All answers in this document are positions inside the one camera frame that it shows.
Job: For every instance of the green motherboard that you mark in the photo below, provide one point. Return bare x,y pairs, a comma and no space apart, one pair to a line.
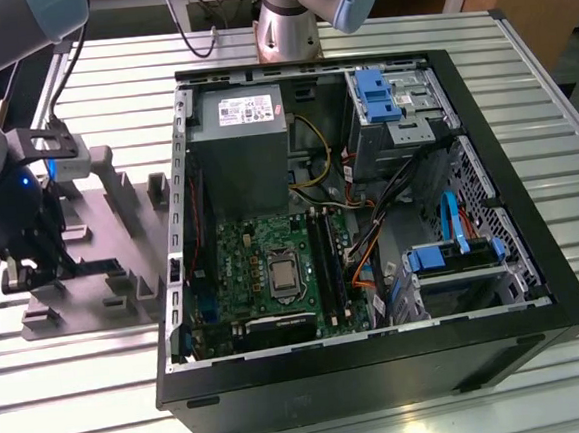
238,260

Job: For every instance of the metal drive cage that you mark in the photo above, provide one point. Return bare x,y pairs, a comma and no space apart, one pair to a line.
413,131

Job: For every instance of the blue plastic drive latch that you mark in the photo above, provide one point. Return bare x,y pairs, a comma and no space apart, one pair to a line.
375,94

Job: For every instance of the RAM slot with white clips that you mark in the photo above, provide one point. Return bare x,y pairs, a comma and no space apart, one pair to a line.
323,265
348,314

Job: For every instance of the black open PC case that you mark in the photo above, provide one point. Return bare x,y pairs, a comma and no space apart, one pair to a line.
333,388

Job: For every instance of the grey parts rack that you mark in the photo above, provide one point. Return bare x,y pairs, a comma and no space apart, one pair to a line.
120,230

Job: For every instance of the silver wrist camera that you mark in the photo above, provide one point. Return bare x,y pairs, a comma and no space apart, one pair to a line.
74,163

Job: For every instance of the blue expansion slot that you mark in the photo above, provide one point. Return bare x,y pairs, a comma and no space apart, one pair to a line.
207,305

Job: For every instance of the black camera bracket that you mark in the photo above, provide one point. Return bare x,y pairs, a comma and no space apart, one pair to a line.
18,147

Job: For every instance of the RAM slot with black clips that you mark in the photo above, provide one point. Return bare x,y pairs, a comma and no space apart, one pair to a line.
330,263
317,264

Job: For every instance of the hard disk in blue carrier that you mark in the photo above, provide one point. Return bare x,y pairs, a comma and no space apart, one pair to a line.
425,258

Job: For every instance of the silver CPU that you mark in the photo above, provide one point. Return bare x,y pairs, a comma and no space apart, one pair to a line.
282,274

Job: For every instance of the black graphics card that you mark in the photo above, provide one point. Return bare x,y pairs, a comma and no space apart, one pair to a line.
278,328

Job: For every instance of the grey power supply unit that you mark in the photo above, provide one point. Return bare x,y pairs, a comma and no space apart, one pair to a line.
238,170

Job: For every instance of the wooden cabinet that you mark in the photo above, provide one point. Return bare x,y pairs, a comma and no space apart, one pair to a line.
539,6

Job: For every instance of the metal disk bay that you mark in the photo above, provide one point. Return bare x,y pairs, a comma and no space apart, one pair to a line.
464,274

